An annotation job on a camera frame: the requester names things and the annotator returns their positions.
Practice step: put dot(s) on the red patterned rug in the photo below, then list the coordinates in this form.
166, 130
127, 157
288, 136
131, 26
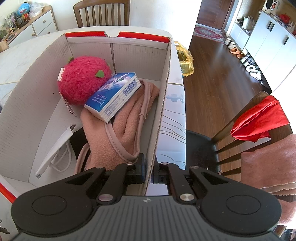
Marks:
208, 33

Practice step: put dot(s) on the blue round container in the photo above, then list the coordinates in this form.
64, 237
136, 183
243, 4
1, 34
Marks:
24, 8

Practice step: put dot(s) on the pink fleece cloth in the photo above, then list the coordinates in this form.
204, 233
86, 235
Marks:
129, 129

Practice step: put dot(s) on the red ornament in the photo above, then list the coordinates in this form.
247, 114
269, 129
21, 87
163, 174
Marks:
285, 17

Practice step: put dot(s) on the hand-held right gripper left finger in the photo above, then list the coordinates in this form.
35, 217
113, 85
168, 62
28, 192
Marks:
141, 171

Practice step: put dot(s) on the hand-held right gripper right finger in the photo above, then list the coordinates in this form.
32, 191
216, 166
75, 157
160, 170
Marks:
159, 176

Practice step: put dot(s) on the blue tissue pack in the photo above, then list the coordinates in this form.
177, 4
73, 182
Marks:
111, 97

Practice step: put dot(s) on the brown wooden door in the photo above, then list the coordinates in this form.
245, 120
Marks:
212, 11

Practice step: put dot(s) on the grey tote bag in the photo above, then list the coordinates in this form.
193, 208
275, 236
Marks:
248, 23

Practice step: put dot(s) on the pink towel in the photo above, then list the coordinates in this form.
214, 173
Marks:
266, 166

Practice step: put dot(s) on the wooden chair with black seat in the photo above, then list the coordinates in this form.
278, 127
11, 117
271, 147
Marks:
201, 150

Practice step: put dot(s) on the white wooden sideboard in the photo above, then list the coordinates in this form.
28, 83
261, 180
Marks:
44, 20

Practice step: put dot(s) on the white wall cabinet unit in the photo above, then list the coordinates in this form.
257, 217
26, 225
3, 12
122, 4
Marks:
272, 46

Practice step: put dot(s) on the row of shoes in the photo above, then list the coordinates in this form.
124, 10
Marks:
252, 70

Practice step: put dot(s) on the wooden slat-back chair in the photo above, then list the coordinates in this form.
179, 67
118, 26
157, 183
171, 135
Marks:
78, 14

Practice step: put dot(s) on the pink plush fruit toy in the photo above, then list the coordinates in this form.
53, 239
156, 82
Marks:
81, 78

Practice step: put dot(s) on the red cardboard box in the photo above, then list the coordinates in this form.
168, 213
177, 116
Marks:
34, 104

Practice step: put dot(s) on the red cloth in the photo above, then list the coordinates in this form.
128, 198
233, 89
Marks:
259, 122

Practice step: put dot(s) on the yellow plastic bag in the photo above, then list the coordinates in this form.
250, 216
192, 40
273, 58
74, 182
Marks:
185, 64

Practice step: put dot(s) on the clear plastic bag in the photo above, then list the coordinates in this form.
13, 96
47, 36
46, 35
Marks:
36, 8

